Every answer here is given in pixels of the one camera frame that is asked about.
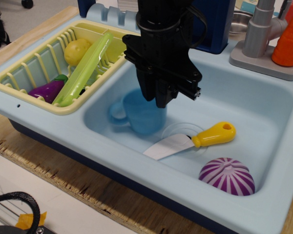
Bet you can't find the orange toy carrot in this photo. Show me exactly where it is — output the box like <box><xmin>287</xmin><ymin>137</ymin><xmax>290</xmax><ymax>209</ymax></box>
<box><xmin>272</xmin><ymin>17</ymin><xmax>293</xmax><ymax>67</ymax></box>

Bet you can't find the purple toy eggplant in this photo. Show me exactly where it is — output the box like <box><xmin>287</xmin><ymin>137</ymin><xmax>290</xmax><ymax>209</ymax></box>
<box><xmin>28</xmin><ymin>74</ymin><xmax>68</xmax><ymax>104</ymax></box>

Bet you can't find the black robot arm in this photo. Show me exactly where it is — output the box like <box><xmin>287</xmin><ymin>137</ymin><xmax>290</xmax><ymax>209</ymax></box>
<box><xmin>123</xmin><ymin>0</ymin><xmax>207</xmax><ymax>108</ymax></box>

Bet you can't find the lime green plastic plate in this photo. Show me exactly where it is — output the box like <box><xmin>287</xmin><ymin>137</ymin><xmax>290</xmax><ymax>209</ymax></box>
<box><xmin>52</xmin><ymin>32</ymin><xmax>113</xmax><ymax>107</ymax></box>

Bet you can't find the black chair caster wheel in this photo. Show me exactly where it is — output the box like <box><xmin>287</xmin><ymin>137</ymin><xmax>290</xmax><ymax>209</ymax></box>
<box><xmin>21</xmin><ymin>0</ymin><xmax>34</xmax><ymax>9</ymax></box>

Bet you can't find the grey toy faucet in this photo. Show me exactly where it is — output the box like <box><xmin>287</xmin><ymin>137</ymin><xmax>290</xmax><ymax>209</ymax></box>
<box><xmin>229</xmin><ymin>0</ymin><xmax>293</xmax><ymax>81</ymax></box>

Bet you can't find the pale yellow drying rack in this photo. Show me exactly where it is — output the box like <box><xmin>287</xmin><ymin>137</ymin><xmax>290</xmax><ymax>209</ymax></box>
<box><xmin>0</xmin><ymin>20</ymin><xmax>128</xmax><ymax>115</ymax></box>

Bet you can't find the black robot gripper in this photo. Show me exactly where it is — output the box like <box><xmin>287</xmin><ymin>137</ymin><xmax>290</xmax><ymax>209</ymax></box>
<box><xmin>123</xmin><ymin>23</ymin><xmax>202</xmax><ymax>108</ymax></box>

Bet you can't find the blue plastic toy cup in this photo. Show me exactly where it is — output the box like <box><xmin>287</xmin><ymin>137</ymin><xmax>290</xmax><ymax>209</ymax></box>
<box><xmin>108</xmin><ymin>89</ymin><xmax>167</xmax><ymax>135</ymax></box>

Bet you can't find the yellow toy potato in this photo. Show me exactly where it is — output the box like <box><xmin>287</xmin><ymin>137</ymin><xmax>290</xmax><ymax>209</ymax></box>
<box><xmin>64</xmin><ymin>39</ymin><xmax>91</xmax><ymax>66</ymax></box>

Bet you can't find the steel bowl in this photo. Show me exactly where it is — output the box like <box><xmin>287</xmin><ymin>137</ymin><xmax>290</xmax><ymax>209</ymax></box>
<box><xmin>230</xmin><ymin>11</ymin><xmax>253</xmax><ymax>35</ymax></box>

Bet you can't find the light blue toy sink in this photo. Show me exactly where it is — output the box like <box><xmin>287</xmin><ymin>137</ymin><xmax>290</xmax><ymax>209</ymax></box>
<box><xmin>0</xmin><ymin>3</ymin><xmax>293</xmax><ymax>234</ymax></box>

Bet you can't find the purple striped toy onion half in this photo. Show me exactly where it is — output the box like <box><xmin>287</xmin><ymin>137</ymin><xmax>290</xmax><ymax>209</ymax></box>
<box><xmin>198</xmin><ymin>157</ymin><xmax>255</xmax><ymax>196</ymax></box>

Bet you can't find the yellow handled toy knife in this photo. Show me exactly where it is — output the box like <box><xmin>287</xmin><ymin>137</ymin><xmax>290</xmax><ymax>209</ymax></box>
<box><xmin>143</xmin><ymin>122</ymin><xmax>236</xmax><ymax>160</ymax></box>

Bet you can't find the yellow tape piece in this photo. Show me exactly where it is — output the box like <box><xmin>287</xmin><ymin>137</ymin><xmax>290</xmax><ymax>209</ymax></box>
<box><xmin>15</xmin><ymin>212</ymin><xmax>47</xmax><ymax>230</ymax></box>

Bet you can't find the black braided cable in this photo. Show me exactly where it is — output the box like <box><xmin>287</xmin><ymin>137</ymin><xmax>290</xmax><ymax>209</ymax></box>
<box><xmin>0</xmin><ymin>191</ymin><xmax>41</xmax><ymax>234</ymax></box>

